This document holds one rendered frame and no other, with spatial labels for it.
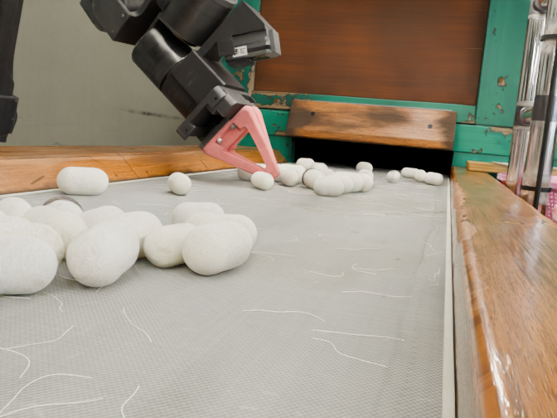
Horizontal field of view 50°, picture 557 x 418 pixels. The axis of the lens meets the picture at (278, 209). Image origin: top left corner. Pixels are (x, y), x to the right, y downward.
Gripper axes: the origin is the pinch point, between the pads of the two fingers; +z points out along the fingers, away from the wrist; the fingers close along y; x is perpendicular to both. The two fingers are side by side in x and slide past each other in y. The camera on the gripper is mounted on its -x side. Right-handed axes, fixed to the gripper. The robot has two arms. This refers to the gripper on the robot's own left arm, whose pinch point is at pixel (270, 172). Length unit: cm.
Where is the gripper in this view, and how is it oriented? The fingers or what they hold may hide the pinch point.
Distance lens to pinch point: 63.5
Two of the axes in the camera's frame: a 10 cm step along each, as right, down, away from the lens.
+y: 2.7, -1.0, 9.6
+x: -6.9, 6.7, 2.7
